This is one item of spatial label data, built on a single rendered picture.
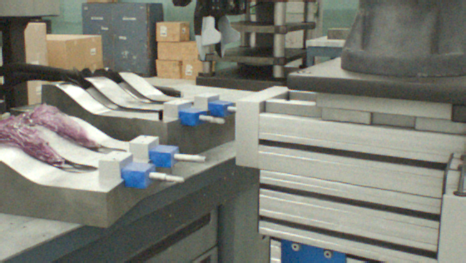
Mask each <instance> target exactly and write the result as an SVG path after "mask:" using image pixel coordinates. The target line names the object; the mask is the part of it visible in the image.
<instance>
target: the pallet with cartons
mask: <svg viewBox="0 0 466 263"><path fill-rule="evenodd" d="M47 64H48V66H51V67H61V68H66V69H71V70H73V67H75V68H76V69H77V70H79V71H81V70H82V69H83V68H87V67H88V68H89V69H91V70H93V71H95V70H96V69H98V68H103V61H102V35H67V34H47Z"/></svg>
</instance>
